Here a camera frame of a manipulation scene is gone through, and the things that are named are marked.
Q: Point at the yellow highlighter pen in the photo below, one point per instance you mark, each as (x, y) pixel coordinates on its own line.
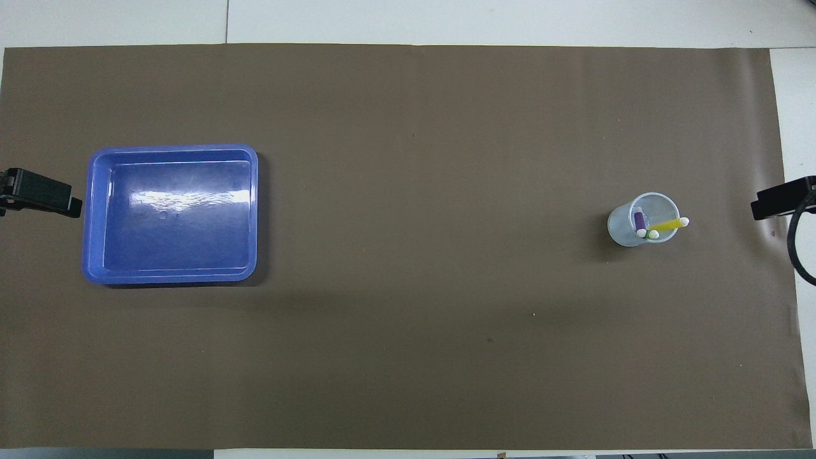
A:
(669, 224)

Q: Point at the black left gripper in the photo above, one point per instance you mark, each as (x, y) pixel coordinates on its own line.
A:
(41, 191)

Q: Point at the pale mesh pen cup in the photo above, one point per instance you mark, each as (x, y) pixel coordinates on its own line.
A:
(619, 226)

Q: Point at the green highlighter pen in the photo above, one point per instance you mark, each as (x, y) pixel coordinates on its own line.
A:
(651, 234)

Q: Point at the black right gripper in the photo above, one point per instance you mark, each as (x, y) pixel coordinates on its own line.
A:
(781, 199)

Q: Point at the blue plastic tray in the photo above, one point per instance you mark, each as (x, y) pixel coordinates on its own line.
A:
(172, 242)

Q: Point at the brown table mat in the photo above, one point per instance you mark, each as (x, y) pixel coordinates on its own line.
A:
(408, 357)

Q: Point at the purple highlighter pen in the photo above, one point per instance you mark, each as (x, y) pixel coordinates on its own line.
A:
(639, 220)

